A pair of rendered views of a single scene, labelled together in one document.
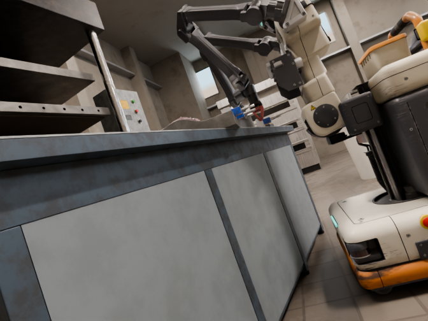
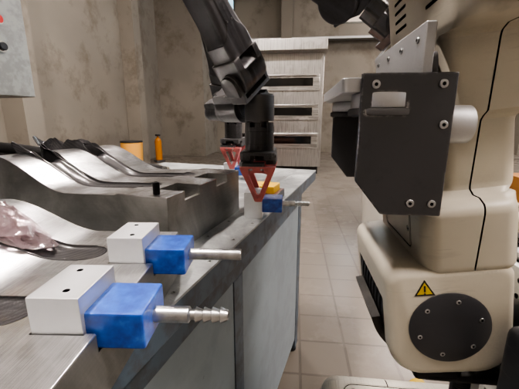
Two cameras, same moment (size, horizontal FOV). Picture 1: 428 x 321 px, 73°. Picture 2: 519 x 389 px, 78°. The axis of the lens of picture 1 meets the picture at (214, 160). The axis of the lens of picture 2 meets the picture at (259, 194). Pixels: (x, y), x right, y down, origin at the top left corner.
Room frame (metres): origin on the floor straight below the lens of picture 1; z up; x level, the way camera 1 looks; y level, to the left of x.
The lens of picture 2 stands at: (0.94, -0.22, 1.00)
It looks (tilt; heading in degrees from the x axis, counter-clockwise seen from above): 13 degrees down; 351
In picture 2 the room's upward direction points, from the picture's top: straight up
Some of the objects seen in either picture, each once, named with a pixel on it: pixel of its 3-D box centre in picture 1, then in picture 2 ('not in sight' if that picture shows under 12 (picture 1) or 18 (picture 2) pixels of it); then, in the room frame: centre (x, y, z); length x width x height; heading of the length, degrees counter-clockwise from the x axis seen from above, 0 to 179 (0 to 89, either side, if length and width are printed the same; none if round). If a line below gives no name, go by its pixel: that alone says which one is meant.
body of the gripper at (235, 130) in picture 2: not in sight; (233, 132); (2.00, -0.30, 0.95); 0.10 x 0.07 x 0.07; 161
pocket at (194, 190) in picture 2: not in sight; (180, 197); (1.45, -0.17, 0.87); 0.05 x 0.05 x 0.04; 62
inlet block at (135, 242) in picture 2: (241, 114); (180, 253); (1.27, -0.18, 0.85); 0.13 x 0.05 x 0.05; 79
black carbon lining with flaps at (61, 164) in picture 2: not in sight; (99, 160); (1.60, 0.00, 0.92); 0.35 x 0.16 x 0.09; 62
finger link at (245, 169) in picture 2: (258, 113); (259, 177); (1.55, -0.31, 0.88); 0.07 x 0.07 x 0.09; 76
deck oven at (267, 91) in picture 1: (271, 134); (276, 111); (7.15, -1.53, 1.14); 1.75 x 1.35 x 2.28; 73
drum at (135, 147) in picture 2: not in sight; (133, 157); (7.01, 1.15, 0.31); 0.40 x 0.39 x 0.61; 166
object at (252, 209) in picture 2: (269, 120); (277, 203); (1.56, -0.35, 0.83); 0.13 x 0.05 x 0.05; 76
